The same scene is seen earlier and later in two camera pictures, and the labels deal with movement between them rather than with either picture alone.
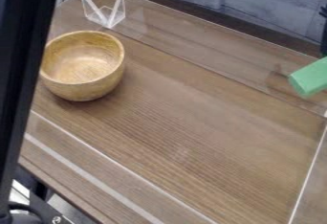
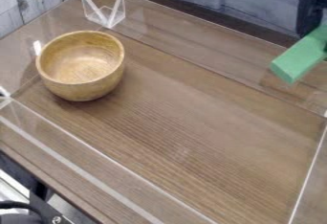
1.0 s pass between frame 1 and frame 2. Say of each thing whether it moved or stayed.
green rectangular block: moved
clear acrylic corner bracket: stayed
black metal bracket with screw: stayed
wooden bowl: stayed
